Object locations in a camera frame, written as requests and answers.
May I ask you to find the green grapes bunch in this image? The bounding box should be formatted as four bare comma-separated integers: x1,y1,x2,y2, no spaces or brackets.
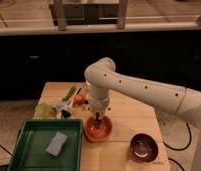
35,103,57,118

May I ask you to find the green vegetable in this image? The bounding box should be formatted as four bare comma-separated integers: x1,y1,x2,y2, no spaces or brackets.
63,86,76,101

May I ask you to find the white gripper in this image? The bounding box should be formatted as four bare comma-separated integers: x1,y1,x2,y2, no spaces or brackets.
89,98,109,126

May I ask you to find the green plastic tray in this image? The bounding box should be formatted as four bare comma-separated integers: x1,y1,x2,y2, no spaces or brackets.
7,119,83,171

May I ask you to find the grey sponge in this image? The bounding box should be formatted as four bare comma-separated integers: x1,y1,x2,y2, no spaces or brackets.
45,132,68,156

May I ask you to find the dark brown bowl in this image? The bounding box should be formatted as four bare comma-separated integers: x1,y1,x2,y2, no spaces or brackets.
129,133,158,163

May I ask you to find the red bowl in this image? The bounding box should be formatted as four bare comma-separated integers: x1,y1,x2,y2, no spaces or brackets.
84,116,112,143

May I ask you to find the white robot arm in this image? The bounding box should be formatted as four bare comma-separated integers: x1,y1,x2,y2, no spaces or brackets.
84,57,201,171

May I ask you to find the black cable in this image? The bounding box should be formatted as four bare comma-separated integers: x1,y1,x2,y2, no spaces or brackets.
162,121,193,171

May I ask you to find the wooden chair frame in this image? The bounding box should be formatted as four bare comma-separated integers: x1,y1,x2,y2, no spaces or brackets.
49,0,128,31

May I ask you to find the orange fruit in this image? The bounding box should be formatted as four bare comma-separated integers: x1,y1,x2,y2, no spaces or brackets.
74,94,85,105

